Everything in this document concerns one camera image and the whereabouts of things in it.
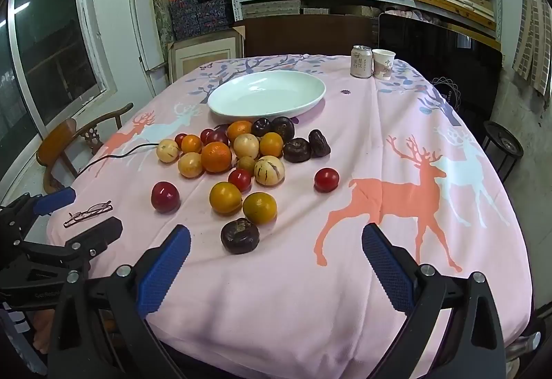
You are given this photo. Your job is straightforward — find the black cable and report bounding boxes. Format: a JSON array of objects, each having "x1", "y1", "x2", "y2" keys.
[{"x1": 80, "y1": 143, "x2": 160, "y2": 177}]

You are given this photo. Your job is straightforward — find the small orange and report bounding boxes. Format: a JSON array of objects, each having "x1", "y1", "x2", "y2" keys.
[{"x1": 181, "y1": 134, "x2": 203, "y2": 154}]

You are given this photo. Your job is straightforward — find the dark purple mangosteen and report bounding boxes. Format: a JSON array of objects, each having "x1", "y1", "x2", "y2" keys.
[
  {"x1": 283, "y1": 138, "x2": 312, "y2": 163},
  {"x1": 221, "y1": 218, "x2": 260, "y2": 255},
  {"x1": 251, "y1": 117, "x2": 272, "y2": 137},
  {"x1": 308, "y1": 129, "x2": 332, "y2": 158},
  {"x1": 270, "y1": 116, "x2": 296, "y2": 141}
]

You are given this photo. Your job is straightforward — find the stack of blue patterned boxes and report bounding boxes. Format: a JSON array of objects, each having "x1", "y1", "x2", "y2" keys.
[{"x1": 168, "y1": 0, "x2": 234, "y2": 41}]

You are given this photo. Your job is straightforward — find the printed paper cup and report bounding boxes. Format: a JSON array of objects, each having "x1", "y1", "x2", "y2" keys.
[{"x1": 372, "y1": 48, "x2": 396, "y2": 81}]

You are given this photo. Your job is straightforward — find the white leaning board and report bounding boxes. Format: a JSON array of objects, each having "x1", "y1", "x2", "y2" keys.
[{"x1": 128, "y1": 0, "x2": 167, "y2": 97}]

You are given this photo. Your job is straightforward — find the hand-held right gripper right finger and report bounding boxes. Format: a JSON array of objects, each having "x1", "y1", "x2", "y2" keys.
[{"x1": 361, "y1": 223, "x2": 506, "y2": 379}]

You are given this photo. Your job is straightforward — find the white frame window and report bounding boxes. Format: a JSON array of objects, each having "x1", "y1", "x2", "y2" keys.
[{"x1": 0, "y1": 0, "x2": 117, "y2": 190}]

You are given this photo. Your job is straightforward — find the beige picture frame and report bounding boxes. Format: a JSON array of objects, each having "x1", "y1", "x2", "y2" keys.
[{"x1": 167, "y1": 26, "x2": 246, "y2": 84}]

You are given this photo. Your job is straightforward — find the brown wooden board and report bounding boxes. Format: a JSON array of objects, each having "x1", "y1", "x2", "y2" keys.
[{"x1": 235, "y1": 14, "x2": 380, "y2": 58}]

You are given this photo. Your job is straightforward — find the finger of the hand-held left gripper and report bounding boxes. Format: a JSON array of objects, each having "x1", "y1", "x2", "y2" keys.
[
  {"x1": 9, "y1": 187, "x2": 77, "y2": 218},
  {"x1": 65, "y1": 216, "x2": 124, "y2": 272}
]

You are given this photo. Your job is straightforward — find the pink cloth bundle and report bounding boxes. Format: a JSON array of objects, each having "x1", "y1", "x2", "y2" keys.
[{"x1": 384, "y1": 6, "x2": 441, "y2": 23}]

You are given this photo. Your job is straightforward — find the large orange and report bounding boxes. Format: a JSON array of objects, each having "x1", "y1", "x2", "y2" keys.
[{"x1": 200, "y1": 142, "x2": 233, "y2": 173}]

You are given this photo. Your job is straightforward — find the wooden chair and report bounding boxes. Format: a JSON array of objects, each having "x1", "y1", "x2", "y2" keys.
[{"x1": 37, "y1": 103, "x2": 134, "y2": 194}]

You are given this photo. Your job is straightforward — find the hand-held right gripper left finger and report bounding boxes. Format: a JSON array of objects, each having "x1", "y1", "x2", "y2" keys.
[{"x1": 47, "y1": 225, "x2": 191, "y2": 379}]

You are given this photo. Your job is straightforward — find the black glossy panel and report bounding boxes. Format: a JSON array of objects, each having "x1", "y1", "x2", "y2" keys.
[{"x1": 378, "y1": 12, "x2": 504, "y2": 134}]

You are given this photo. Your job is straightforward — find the thin frame eyeglasses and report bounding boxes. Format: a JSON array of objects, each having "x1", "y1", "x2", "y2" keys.
[{"x1": 63, "y1": 201, "x2": 114, "y2": 229}]

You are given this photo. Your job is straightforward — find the black round stool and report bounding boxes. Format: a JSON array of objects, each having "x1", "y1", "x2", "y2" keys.
[{"x1": 481, "y1": 120, "x2": 524, "y2": 183}]

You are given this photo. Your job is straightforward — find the grey marble slab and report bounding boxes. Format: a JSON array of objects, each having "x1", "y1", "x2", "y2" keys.
[{"x1": 149, "y1": 0, "x2": 175, "y2": 43}]

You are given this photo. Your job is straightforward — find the pale pepino melon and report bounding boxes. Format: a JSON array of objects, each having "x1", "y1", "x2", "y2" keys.
[
  {"x1": 178, "y1": 152, "x2": 203, "y2": 178},
  {"x1": 156, "y1": 139, "x2": 179, "y2": 164},
  {"x1": 233, "y1": 133, "x2": 260, "y2": 158}
]

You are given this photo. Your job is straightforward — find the pink deer print tablecloth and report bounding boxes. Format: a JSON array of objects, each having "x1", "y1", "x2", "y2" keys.
[{"x1": 47, "y1": 55, "x2": 535, "y2": 379}]

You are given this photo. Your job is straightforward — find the striped pepino melon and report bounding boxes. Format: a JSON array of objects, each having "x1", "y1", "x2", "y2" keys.
[{"x1": 254, "y1": 155, "x2": 286, "y2": 186}]

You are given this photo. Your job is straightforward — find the silver drink can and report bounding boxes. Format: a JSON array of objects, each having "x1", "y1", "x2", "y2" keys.
[{"x1": 350, "y1": 45, "x2": 374, "y2": 79}]

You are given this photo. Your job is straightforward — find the hanging beige grid strips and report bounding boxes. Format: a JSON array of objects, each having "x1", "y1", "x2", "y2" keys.
[{"x1": 511, "y1": 0, "x2": 552, "y2": 97}]

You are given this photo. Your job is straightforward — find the person's left hand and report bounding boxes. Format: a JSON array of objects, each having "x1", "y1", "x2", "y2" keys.
[{"x1": 32, "y1": 310, "x2": 57, "y2": 356}]

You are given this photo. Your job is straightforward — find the white oval plate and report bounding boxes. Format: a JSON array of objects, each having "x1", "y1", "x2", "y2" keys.
[{"x1": 207, "y1": 70, "x2": 327, "y2": 118}]

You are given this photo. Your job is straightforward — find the yellow orange citrus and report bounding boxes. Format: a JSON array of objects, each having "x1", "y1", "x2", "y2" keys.
[
  {"x1": 243, "y1": 192, "x2": 277, "y2": 225},
  {"x1": 209, "y1": 182, "x2": 243, "y2": 214}
]

